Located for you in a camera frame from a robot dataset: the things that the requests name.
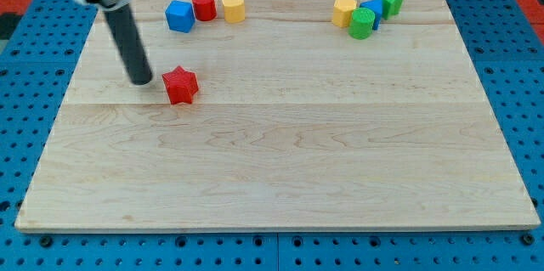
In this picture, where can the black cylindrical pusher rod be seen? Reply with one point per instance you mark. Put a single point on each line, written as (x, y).
(126, 36)

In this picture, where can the red star block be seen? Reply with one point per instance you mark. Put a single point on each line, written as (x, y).
(181, 85)

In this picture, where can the green star block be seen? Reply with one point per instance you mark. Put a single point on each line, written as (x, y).
(391, 8)

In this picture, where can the blue cube block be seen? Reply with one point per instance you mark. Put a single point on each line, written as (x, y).
(180, 16)

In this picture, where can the red cylinder block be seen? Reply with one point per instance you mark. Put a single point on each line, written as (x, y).
(205, 10)

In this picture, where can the yellow heart block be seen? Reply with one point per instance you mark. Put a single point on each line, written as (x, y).
(234, 10)

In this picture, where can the light wooden board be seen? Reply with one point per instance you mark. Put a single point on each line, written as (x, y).
(296, 127)

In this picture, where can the yellow hexagon block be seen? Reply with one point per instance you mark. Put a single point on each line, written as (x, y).
(342, 12)

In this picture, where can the green cylinder block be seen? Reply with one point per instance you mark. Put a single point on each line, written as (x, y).
(361, 24)

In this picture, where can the blue triangle block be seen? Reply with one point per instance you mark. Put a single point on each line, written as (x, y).
(376, 6)

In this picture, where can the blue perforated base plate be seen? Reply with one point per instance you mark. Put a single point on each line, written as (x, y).
(36, 68)

